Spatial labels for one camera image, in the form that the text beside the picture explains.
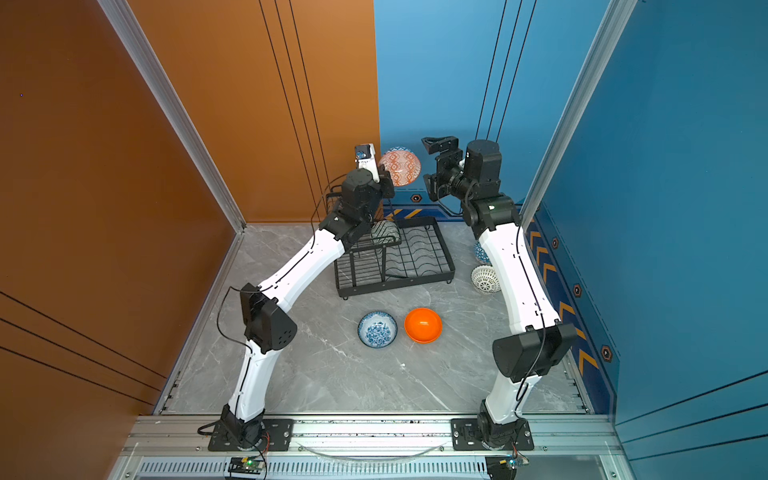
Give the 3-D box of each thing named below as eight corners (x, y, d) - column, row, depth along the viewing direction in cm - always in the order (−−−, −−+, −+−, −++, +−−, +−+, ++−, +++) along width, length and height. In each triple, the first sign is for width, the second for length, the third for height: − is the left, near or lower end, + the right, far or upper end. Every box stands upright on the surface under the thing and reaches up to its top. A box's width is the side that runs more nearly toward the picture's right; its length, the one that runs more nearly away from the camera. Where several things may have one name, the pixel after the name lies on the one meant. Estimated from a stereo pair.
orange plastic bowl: (404, 345, 91) (405, 338, 86) (404, 315, 97) (404, 307, 93) (442, 345, 91) (444, 338, 86) (438, 315, 97) (440, 307, 93)
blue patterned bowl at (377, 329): (358, 348, 89) (356, 342, 86) (360, 318, 96) (359, 311, 92) (397, 348, 89) (397, 342, 86) (397, 318, 96) (397, 311, 92)
